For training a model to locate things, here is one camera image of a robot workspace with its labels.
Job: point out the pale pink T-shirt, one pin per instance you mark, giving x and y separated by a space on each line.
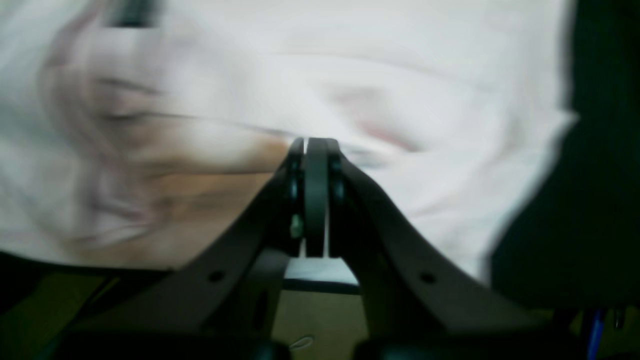
133 132

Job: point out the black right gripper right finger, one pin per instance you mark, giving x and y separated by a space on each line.
418 304

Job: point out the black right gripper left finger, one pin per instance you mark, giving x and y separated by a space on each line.
222 305

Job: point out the black table cloth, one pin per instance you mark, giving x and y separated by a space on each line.
576 244

